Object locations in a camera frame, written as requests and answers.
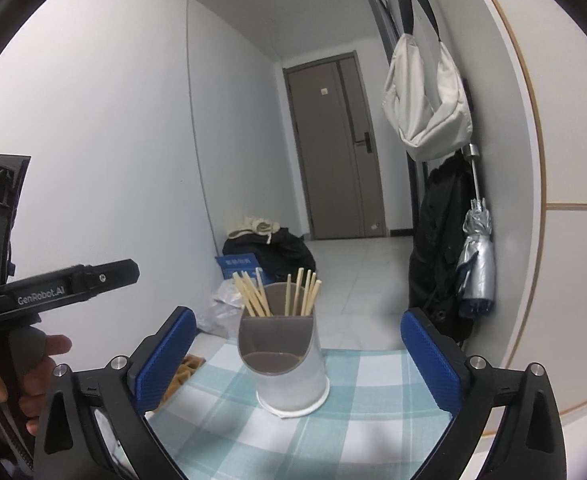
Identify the grey plastic parcel bag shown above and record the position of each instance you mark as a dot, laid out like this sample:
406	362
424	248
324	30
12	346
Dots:
219	320

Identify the white plastic parcel bag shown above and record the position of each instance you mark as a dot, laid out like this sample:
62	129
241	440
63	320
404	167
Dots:
228	294

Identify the person's left hand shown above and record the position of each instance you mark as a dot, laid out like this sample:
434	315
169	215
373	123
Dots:
34	384

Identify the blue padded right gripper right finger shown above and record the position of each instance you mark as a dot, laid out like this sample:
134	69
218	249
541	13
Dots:
439	360

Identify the grey entrance door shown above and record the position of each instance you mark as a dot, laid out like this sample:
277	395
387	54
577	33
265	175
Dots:
336	148

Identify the cream knitted garment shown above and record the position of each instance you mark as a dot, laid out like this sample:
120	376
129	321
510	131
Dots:
253	229

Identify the blue cardboard box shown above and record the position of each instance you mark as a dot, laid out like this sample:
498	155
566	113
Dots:
230	264

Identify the teal plaid table mat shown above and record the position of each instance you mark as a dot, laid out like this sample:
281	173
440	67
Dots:
378	422

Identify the white utensil holder cup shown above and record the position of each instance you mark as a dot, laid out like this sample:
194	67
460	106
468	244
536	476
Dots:
284	359

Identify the black jacket pile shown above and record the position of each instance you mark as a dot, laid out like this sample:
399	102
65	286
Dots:
279	254

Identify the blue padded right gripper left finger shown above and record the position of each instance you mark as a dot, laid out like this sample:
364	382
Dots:
158	357

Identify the black hanging coat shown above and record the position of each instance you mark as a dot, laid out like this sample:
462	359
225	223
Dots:
438	243

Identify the silver folded umbrella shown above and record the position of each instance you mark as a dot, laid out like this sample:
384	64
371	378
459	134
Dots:
476	270

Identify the bamboo chopstick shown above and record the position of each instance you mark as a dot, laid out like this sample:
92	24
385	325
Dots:
262	293
298	283
288	295
314	293
306	292
253	293
247	301
313	279

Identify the black framed mirror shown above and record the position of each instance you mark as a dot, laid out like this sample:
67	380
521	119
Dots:
397	46

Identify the white shoulder bag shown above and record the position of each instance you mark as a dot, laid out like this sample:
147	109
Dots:
435	131

